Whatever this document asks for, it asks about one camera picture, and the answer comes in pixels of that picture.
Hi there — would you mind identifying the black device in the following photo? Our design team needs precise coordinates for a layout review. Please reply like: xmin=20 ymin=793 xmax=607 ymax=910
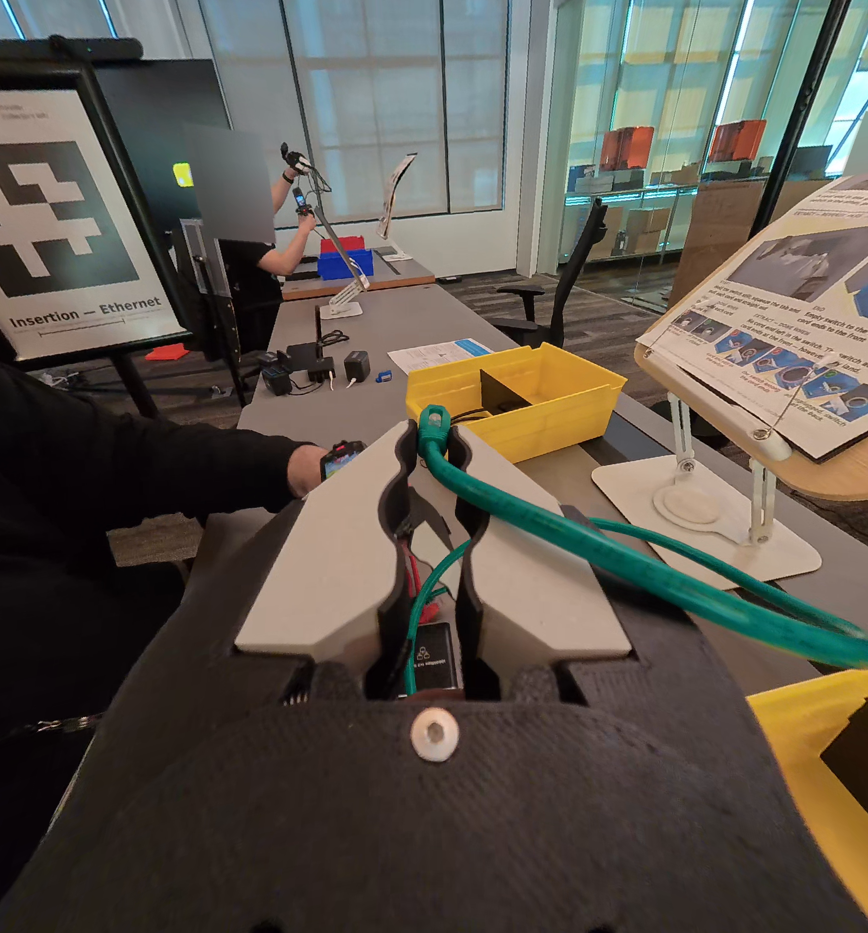
xmin=259 ymin=331 xmax=351 ymax=398

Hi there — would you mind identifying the blue plastic bin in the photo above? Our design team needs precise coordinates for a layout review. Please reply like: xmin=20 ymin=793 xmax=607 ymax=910
xmin=317 ymin=250 xmax=374 ymax=281

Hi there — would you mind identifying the wooden top table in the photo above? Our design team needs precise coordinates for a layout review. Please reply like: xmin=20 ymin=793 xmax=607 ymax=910
xmin=281 ymin=251 xmax=436 ymax=301

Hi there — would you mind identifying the green cable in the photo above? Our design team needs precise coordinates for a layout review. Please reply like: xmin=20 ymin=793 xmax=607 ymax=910
xmin=403 ymin=404 xmax=868 ymax=697

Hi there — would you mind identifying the printed instruction sheet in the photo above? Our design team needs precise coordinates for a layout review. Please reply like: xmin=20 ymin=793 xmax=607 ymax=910
xmin=638 ymin=153 xmax=868 ymax=460

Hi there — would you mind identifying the white and wooden document stand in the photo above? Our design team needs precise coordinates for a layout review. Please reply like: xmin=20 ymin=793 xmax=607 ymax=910
xmin=592 ymin=149 xmax=868 ymax=591

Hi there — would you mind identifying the black cable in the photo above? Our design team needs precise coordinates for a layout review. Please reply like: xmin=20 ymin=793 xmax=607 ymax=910
xmin=449 ymin=397 xmax=522 ymax=425

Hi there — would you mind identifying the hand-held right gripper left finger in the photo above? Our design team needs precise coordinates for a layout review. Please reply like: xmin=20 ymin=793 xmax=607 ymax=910
xmin=236 ymin=419 xmax=417 ymax=697

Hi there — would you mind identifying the black ethernet splitter box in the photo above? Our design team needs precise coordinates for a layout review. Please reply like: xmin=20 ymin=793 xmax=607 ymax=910
xmin=408 ymin=622 xmax=464 ymax=692

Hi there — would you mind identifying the yellow plastic bin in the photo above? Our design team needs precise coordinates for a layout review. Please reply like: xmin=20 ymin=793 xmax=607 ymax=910
xmin=405 ymin=341 xmax=628 ymax=465
xmin=746 ymin=659 xmax=868 ymax=933

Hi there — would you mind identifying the black framed marker sign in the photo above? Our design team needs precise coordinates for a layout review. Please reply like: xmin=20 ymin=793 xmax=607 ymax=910
xmin=0 ymin=58 xmax=191 ymax=416

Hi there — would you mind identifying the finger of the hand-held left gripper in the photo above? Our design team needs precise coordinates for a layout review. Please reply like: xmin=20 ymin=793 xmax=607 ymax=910
xmin=407 ymin=487 xmax=455 ymax=558

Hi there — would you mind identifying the white paper sheet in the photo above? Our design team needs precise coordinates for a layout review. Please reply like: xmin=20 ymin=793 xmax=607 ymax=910
xmin=388 ymin=337 xmax=493 ymax=376

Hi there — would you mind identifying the black smartwatch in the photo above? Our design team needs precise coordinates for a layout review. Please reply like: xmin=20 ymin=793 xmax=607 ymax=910
xmin=319 ymin=439 xmax=368 ymax=482

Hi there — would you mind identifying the black floor lamp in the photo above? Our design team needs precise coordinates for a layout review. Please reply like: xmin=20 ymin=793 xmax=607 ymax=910
xmin=755 ymin=0 xmax=854 ymax=220

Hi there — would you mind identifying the black screen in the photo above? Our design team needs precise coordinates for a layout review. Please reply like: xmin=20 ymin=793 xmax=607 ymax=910
xmin=95 ymin=58 xmax=231 ymax=227

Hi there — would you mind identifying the black office chair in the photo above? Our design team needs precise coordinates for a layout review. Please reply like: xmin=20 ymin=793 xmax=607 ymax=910
xmin=488 ymin=197 xmax=610 ymax=351

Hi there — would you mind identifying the metal shelf with boxes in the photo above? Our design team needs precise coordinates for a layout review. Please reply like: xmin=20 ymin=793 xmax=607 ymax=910
xmin=565 ymin=120 xmax=836 ymax=263

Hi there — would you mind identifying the black video bar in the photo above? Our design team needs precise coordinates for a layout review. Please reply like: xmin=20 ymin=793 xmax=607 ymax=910
xmin=0 ymin=36 xmax=143 ymax=63

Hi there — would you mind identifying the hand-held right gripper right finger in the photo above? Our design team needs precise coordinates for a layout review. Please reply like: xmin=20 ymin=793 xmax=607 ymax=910
xmin=452 ymin=429 xmax=632 ymax=697

